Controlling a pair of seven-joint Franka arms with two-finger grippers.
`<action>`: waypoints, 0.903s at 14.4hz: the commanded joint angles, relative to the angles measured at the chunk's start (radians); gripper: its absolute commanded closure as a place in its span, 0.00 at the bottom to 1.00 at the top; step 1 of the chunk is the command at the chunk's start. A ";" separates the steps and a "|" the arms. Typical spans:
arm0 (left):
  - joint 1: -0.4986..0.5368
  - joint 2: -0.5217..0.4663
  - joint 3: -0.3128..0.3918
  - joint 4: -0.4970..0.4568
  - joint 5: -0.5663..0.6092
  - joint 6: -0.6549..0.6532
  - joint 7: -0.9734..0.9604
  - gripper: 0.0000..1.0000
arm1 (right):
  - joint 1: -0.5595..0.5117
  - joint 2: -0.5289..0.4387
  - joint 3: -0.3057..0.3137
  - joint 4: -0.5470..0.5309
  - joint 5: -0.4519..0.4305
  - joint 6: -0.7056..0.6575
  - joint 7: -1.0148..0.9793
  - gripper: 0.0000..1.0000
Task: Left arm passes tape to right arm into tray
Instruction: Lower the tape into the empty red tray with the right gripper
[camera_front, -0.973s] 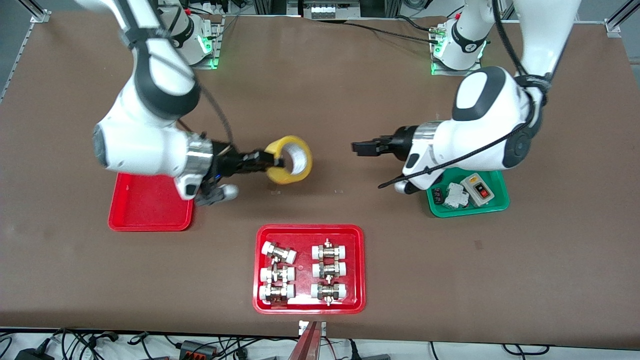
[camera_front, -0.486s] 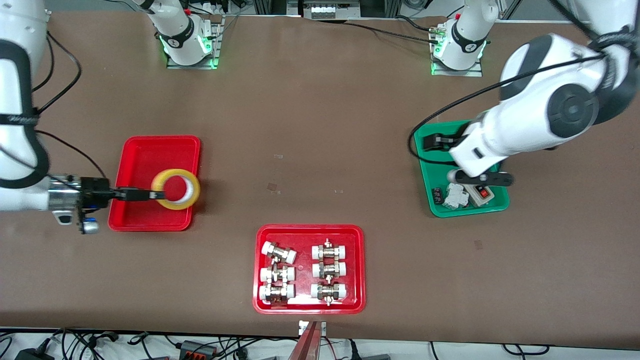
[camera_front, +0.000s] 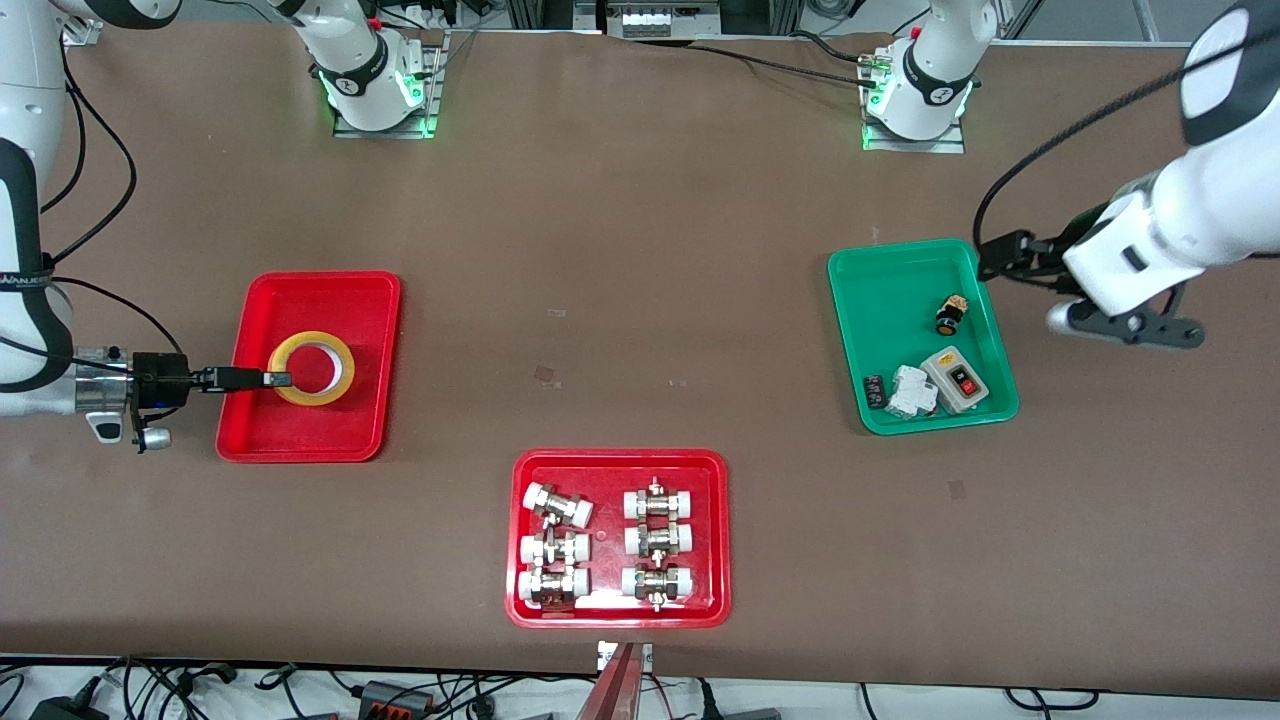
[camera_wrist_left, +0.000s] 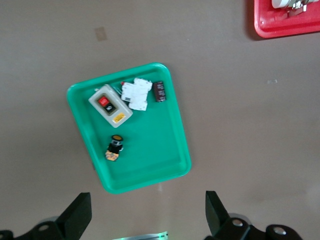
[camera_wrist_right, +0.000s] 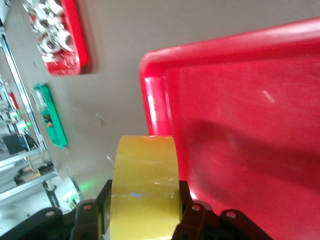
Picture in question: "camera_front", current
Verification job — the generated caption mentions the empty-bottomed red plastic tray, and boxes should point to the empty-bottomed red plastic tray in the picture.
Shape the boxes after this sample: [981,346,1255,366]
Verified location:
[216,271,402,464]

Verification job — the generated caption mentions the white bracket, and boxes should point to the white bracket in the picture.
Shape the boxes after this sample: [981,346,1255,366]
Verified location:
[597,640,653,673]

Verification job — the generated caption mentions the grey switch box red button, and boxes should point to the grey switch box red button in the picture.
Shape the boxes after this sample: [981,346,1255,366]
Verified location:
[920,346,991,415]

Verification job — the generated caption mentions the grey terminal block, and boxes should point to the grey terminal block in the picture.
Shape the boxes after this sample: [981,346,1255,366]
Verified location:
[600,0,721,39]

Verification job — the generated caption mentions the black table cable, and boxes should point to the black table cable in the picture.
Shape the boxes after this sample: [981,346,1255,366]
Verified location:
[790,30,886,66]
[685,40,871,86]

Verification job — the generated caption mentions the white circuit breaker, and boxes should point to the white circuit breaker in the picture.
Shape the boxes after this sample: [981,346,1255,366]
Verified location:
[883,365,941,421]

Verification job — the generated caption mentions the yellow packing tape roll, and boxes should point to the yellow packing tape roll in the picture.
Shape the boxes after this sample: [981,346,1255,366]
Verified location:
[268,330,356,407]

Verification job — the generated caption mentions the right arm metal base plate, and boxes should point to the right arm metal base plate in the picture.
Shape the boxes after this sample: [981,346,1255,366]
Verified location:
[332,30,446,141]

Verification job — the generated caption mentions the red and silver bar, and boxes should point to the red and silver bar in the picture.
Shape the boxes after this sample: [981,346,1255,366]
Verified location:
[575,640,646,720]

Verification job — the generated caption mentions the white-capped metal pipe fitting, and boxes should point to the white-capped metal pipe fitting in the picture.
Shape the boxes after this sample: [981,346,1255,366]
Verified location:
[621,564,695,611]
[517,566,591,609]
[523,482,594,529]
[624,520,696,559]
[518,530,591,569]
[623,478,696,521]

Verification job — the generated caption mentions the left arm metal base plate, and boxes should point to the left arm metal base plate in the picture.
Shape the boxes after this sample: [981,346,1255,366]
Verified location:
[862,95,968,154]

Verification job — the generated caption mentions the red tray holding pipe fittings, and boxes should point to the red tray holding pipe fittings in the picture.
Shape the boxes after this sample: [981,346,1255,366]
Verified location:
[505,448,733,629]

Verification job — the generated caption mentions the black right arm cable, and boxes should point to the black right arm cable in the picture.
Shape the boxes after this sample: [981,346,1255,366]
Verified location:
[0,45,186,379]

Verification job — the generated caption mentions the green plastic tray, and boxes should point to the green plastic tray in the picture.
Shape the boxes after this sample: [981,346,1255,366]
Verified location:
[827,238,1021,437]

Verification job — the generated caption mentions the black power adapter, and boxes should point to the black power adapter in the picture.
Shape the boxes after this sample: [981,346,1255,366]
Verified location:
[30,695,111,720]

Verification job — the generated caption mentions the black adapter orange plugs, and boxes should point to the black adapter orange plugs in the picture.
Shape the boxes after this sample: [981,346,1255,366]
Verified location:
[355,680,436,719]

